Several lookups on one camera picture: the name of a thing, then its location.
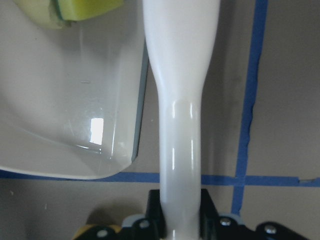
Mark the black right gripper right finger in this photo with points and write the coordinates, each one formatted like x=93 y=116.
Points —
x=209 y=217

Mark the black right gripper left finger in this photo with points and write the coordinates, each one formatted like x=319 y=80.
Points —
x=154 y=212

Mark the beige plastic dustpan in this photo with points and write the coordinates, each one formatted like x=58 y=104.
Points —
x=71 y=100

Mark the yellow green sponge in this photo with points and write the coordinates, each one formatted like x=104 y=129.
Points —
x=79 y=10

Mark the pale curved foam peel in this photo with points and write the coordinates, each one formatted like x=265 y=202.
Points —
x=44 y=13

